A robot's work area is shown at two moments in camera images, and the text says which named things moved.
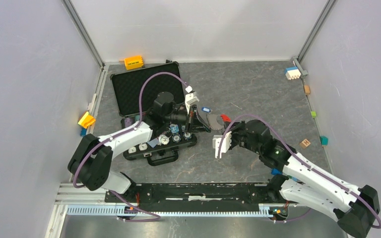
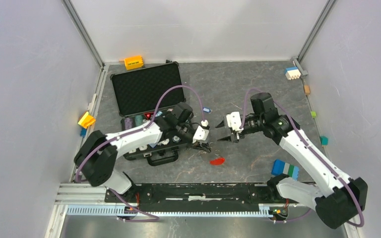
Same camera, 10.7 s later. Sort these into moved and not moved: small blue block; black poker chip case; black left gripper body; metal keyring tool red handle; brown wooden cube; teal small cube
Moved: metal keyring tool red handle; black left gripper body
Not moved: teal small cube; black poker chip case; brown wooden cube; small blue block
